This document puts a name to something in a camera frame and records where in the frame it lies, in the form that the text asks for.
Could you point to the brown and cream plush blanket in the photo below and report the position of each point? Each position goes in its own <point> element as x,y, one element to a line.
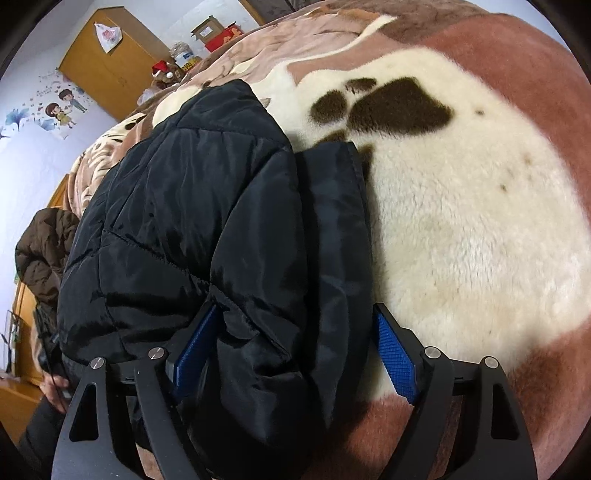
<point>461,230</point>

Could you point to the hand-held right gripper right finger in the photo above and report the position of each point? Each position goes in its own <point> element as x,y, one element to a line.
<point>392,355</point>

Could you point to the person's left hand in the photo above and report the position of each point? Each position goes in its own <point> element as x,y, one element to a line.
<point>54,390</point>

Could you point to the brown puffer jacket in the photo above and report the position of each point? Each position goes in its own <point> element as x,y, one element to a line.
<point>41,249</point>

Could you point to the cardboard box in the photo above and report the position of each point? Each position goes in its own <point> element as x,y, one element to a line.
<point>207,28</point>

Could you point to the white cloth bundle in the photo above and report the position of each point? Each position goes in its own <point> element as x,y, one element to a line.
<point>148,96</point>

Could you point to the person's dark trousers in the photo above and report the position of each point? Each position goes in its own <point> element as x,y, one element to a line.
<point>41,434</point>

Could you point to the black puffer jacket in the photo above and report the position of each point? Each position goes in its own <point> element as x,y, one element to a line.
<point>184,207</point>

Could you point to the white plastic bag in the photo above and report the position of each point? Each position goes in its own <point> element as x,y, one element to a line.
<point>107,36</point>

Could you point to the red santa hat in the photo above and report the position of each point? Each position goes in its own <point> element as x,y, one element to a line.
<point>162,68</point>

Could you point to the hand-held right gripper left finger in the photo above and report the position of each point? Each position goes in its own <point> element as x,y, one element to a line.
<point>194,350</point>

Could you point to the brown plush toy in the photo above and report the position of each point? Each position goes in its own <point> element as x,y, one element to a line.
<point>165,82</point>

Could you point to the red box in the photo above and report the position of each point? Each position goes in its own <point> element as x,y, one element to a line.
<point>221,40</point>

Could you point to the wooden bed headboard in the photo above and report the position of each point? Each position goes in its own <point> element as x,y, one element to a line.
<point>25,332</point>

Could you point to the wooden framed door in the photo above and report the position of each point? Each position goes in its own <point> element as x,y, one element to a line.
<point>258,9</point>

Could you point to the wooden wardrobe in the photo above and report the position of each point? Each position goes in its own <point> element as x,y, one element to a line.
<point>124,64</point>

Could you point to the cartoon wall poster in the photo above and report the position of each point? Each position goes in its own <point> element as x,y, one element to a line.
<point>60,110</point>

